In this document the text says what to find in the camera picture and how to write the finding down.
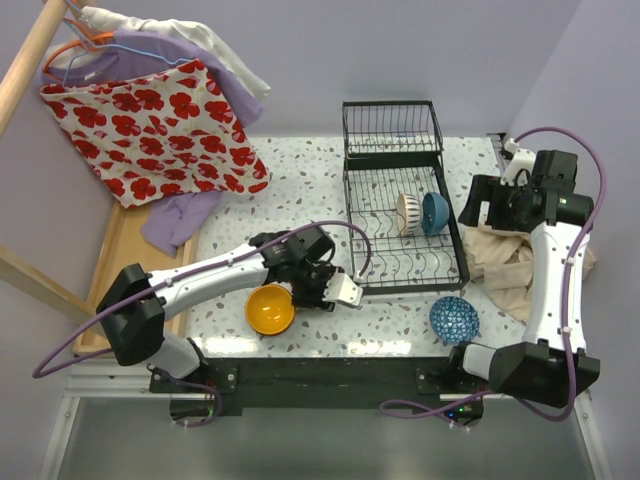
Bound orange yellow bowl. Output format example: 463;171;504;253
245;284;296;336

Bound blue triangle pattern bowl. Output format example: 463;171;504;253
429;296;480;345

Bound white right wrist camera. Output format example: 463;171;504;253
501;138;536;187

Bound white hanging garment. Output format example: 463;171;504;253
80;6;271;102

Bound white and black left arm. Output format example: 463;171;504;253
97;227;359;392

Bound red poppy print cloth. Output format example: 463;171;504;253
40;59;271;208

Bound solid blue bowl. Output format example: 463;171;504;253
422;192;450;236

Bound beige crumpled cloth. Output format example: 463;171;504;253
463;224;580;324

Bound black wire dish rack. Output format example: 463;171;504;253
342;100;470;295

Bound blue wire clothes hanger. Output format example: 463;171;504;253
49;29;197;86

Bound orange clothes hanger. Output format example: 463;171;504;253
41;0;114;78

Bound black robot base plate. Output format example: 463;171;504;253
149;357;484;427

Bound light wooden tray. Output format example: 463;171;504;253
73;202;201;358

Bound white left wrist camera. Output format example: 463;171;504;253
323;272;363;308

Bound striped cream bowl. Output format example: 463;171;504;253
396;193;423;236

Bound wooden clothes rail frame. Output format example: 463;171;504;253
1;1;114;351

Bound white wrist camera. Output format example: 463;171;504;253
323;272;363;308
501;138;536;187

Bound lilac purple shirt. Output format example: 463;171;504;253
39;30;271;256

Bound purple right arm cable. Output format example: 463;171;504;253
379;126;609;426

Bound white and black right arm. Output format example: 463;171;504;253
445;145;600;408

